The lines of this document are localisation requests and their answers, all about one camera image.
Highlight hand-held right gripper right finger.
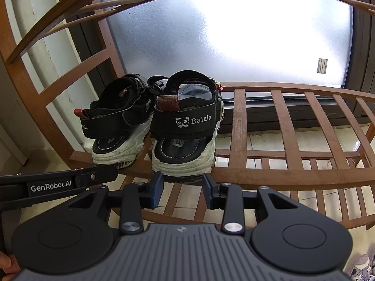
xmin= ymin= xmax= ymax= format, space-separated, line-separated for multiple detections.
xmin=203 ymin=173 xmax=296 ymax=235

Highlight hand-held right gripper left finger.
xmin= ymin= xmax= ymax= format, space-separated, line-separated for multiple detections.
xmin=68 ymin=172 xmax=164 ymax=235

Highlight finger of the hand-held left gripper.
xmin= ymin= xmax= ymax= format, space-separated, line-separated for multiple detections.
xmin=77 ymin=164 xmax=119 ymax=191

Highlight black strap sandal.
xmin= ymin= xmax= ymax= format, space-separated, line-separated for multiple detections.
xmin=148 ymin=70 xmax=225 ymax=183
xmin=75 ymin=74 xmax=154 ymax=170

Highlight wooden shoe rack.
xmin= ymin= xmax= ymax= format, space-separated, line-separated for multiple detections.
xmin=0 ymin=0 xmax=375 ymax=230

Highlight purple sneaker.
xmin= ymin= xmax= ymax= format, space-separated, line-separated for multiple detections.
xmin=344 ymin=253 xmax=375 ymax=281

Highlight person's left hand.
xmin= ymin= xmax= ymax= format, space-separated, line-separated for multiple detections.
xmin=0 ymin=252 xmax=20 ymax=275

